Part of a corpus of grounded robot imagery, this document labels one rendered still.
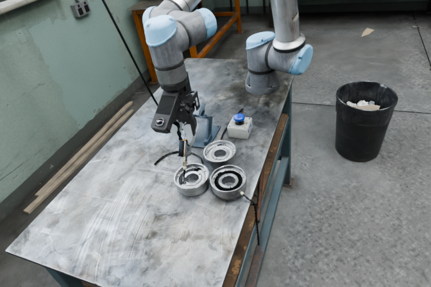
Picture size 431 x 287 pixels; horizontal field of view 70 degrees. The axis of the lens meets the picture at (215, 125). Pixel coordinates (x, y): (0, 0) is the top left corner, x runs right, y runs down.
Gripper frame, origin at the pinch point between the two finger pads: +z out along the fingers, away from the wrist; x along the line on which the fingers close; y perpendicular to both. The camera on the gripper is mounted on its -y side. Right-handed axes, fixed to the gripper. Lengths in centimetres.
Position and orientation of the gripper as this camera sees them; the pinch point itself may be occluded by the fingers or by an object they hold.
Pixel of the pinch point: (185, 143)
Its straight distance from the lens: 89.9
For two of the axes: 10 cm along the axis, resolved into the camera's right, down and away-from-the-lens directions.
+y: 3.2, -6.0, 7.3
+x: -9.4, -0.9, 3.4
